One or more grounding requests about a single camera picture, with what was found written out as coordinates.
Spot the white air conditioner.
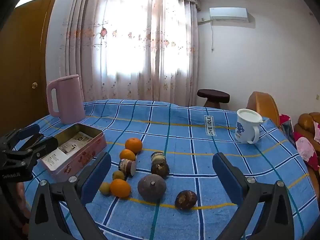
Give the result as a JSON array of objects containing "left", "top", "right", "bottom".
[{"left": 209, "top": 7, "right": 248, "bottom": 22}]

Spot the dark round stool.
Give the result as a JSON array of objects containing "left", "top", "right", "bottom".
[{"left": 197, "top": 89, "right": 230, "bottom": 109}]

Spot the large orange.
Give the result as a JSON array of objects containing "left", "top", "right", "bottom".
[
  {"left": 109, "top": 179, "right": 132, "bottom": 198},
  {"left": 125, "top": 137, "right": 143, "bottom": 154}
]

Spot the pink electric kettle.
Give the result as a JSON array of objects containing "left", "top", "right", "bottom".
[{"left": 46, "top": 74, "right": 86, "bottom": 125}]

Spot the orange chair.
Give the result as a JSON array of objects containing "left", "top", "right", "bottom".
[{"left": 246, "top": 91, "right": 280, "bottom": 128}]

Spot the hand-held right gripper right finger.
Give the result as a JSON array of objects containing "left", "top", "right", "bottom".
[{"left": 212, "top": 152, "right": 295, "bottom": 240}]

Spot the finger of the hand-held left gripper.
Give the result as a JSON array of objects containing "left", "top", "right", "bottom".
[
  {"left": 14, "top": 133, "right": 59, "bottom": 159},
  {"left": 0, "top": 124, "right": 41, "bottom": 148}
]

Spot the white round pastry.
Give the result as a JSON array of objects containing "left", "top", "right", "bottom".
[{"left": 151, "top": 151, "right": 166, "bottom": 164}]

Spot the small orange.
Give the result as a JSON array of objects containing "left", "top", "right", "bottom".
[{"left": 119, "top": 149, "right": 136, "bottom": 161}]

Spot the printed paper leaflet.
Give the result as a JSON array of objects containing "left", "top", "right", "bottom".
[{"left": 41, "top": 131, "right": 92, "bottom": 167}]

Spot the person's left forearm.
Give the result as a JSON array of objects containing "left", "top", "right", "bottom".
[{"left": 14, "top": 181, "right": 32, "bottom": 230}]

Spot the sheer floral curtain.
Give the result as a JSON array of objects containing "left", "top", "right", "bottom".
[{"left": 46, "top": 0, "right": 202, "bottom": 105}]

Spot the wooden door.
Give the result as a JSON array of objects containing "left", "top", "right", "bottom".
[{"left": 0, "top": 0, "right": 54, "bottom": 135}]

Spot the dark brown taro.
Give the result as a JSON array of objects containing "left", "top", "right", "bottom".
[
  {"left": 151, "top": 161, "right": 170, "bottom": 178},
  {"left": 175, "top": 190, "right": 198, "bottom": 210}
]

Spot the magenta cloth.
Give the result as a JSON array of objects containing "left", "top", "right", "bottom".
[{"left": 279, "top": 114, "right": 295, "bottom": 144}]

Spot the blue checked tablecloth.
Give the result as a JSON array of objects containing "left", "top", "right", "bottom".
[{"left": 24, "top": 99, "right": 317, "bottom": 240}]

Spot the pink patterned cloth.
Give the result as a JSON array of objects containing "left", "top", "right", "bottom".
[{"left": 295, "top": 121, "right": 320, "bottom": 170}]

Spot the pink metal tin box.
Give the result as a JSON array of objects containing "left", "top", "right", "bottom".
[{"left": 37, "top": 123, "right": 107, "bottom": 182}]

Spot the brown leather sofa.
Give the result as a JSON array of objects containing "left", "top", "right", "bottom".
[{"left": 294, "top": 112, "right": 320, "bottom": 150}]

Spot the white mug with blue print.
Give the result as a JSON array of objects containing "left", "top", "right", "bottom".
[{"left": 234, "top": 108, "right": 263, "bottom": 144}]

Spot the brown round pastry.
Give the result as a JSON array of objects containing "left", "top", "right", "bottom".
[{"left": 118, "top": 158, "right": 137, "bottom": 177}]

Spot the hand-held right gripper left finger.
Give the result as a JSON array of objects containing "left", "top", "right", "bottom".
[{"left": 28, "top": 152, "right": 112, "bottom": 240}]

